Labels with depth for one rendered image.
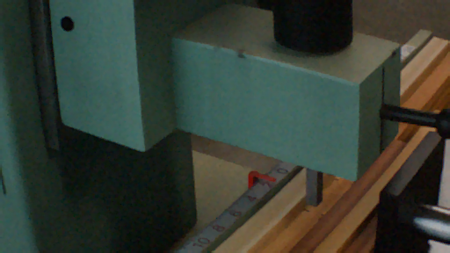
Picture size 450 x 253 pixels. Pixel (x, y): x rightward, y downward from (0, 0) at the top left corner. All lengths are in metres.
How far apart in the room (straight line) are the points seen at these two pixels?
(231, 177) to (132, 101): 0.37
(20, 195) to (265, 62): 0.22
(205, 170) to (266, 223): 0.35
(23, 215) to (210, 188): 0.31
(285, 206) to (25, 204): 0.19
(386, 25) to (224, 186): 2.44
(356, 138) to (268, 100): 0.06
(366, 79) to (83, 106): 0.20
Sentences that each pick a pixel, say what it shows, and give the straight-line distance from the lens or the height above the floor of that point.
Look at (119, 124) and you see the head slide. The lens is 0.61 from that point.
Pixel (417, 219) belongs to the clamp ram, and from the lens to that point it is 0.62.
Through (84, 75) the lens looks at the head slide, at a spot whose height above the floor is 1.05.
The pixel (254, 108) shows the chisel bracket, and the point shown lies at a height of 1.03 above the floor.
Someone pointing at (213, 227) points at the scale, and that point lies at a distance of 0.61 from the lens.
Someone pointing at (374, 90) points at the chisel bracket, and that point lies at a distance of 0.56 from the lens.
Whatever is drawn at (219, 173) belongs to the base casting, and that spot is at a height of 0.80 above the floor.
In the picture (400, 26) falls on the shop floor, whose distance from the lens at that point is 3.34.
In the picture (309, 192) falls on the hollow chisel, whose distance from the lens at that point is 0.63.
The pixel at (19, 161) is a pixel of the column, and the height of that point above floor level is 0.98.
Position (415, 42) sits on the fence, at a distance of 0.88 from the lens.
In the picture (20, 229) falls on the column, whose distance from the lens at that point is 0.69.
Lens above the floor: 1.31
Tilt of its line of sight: 30 degrees down
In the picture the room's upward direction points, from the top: 3 degrees counter-clockwise
